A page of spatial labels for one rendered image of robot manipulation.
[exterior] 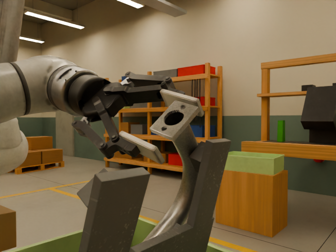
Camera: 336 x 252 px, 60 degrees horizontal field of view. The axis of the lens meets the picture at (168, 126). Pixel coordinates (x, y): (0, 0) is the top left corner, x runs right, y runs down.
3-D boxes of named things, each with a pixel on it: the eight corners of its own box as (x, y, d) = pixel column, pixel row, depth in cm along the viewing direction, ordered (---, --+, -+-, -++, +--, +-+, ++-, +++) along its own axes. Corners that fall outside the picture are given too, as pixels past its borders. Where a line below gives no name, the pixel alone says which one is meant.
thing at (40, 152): (44, 164, 767) (44, 135, 765) (64, 166, 724) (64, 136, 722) (-3, 170, 666) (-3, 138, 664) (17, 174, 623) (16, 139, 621)
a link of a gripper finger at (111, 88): (112, 109, 50) (115, 103, 51) (172, 104, 45) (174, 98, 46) (101, 92, 47) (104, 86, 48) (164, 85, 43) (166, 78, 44)
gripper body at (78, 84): (55, 94, 48) (85, 107, 42) (92, 63, 52) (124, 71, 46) (79, 124, 53) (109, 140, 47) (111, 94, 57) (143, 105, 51)
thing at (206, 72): (206, 185, 522) (207, 62, 517) (103, 167, 718) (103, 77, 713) (222, 180, 563) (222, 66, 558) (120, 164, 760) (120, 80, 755)
